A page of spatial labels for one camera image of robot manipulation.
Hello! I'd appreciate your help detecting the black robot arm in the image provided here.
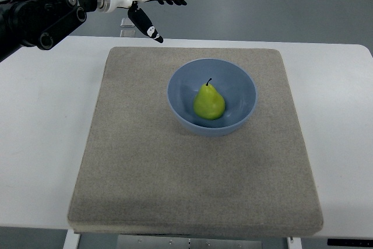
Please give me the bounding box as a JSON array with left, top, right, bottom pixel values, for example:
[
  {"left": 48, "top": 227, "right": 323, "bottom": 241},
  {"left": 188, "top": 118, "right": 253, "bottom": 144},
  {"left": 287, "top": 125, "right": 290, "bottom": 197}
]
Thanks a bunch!
[{"left": 1, "top": 0, "right": 103, "bottom": 60}]

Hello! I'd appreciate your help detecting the grey fabric mat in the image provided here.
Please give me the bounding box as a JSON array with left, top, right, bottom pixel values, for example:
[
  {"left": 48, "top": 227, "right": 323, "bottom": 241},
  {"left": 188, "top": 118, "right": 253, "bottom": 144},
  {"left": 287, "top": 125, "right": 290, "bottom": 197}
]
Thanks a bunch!
[{"left": 67, "top": 47, "right": 323, "bottom": 239}]

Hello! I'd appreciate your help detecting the green pear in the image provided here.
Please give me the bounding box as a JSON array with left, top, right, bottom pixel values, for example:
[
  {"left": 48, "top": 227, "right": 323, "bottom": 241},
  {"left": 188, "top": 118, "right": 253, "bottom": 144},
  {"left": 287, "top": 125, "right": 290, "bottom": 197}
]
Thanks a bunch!
[{"left": 193, "top": 78, "right": 226, "bottom": 120}]

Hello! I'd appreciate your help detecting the floor socket plate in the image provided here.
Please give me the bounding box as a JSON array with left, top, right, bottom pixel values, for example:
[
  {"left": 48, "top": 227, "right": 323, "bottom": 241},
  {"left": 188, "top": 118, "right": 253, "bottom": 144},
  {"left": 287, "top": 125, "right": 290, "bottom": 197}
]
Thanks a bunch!
[
  {"left": 120, "top": 17, "right": 135, "bottom": 27},
  {"left": 119, "top": 28, "right": 136, "bottom": 38}
]

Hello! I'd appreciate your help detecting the lower floor socket plate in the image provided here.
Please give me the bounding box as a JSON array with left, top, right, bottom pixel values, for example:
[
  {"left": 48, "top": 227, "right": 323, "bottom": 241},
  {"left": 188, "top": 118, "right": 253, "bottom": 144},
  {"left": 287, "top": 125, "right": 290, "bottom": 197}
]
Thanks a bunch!
[{"left": 119, "top": 28, "right": 136, "bottom": 38}]

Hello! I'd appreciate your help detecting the upper floor socket plate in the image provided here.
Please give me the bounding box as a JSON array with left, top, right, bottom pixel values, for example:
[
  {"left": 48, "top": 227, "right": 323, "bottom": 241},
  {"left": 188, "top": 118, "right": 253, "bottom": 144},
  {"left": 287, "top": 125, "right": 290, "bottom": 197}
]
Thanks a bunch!
[{"left": 120, "top": 17, "right": 135, "bottom": 27}]

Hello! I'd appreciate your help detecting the blue bowl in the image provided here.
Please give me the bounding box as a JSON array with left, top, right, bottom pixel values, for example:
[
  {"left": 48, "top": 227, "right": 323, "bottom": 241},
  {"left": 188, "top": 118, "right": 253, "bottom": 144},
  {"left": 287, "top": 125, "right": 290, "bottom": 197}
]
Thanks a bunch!
[{"left": 167, "top": 58, "right": 258, "bottom": 136}]

